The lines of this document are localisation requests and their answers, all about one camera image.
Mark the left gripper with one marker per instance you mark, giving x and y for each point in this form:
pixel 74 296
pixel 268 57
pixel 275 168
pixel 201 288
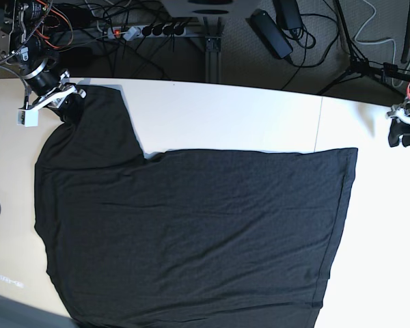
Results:
pixel 400 116

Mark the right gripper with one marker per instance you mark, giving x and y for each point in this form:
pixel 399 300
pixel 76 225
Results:
pixel 71 107

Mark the dark grey T-shirt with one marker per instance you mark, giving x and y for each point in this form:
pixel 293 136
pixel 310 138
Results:
pixel 186 238

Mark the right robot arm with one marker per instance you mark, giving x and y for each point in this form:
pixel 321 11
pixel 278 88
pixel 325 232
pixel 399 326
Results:
pixel 28 53

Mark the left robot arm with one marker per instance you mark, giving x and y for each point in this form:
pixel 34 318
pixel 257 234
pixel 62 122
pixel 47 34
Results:
pixel 399 131

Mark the black tripod stand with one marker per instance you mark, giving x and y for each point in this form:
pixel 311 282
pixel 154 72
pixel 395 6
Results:
pixel 384 74

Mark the white power strip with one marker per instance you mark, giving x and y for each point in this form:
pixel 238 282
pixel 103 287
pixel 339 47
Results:
pixel 134 32

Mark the black power adapter brick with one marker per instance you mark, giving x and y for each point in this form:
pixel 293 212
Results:
pixel 270 34

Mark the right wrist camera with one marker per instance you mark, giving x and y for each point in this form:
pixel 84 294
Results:
pixel 27 118

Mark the aluminium frame post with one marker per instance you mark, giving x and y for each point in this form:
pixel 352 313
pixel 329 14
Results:
pixel 213 28

